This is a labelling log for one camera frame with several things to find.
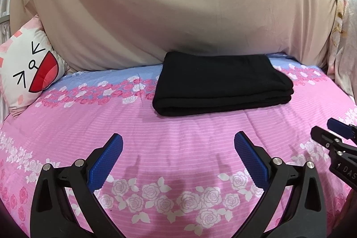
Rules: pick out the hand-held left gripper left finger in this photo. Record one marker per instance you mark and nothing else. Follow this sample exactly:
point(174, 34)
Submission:
point(107, 160)

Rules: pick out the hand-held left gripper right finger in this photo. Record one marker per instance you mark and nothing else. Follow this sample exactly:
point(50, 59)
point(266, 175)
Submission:
point(251, 160)

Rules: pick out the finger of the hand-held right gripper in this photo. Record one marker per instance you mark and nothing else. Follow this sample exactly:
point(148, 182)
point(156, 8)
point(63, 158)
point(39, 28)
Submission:
point(341, 128)
point(323, 136)

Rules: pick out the grey metal rail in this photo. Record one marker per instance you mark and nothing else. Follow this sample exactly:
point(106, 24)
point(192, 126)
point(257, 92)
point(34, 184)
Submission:
point(4, 20)

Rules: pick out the black pants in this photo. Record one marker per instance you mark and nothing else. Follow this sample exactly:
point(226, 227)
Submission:
point(220, 81)

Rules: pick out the white cat face pillow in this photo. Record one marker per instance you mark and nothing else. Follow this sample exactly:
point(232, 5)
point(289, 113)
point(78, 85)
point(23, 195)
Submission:
point(19, 59)

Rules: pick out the beige backdrop cloth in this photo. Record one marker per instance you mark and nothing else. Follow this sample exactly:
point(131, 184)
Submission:
point(167, 3)

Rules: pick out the pink floral bedsheet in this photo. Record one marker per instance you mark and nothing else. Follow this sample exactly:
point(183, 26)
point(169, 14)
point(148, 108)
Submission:
point(178, 137)

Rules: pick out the pale floral curtain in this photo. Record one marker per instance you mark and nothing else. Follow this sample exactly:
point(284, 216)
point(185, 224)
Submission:
point(343, 45)

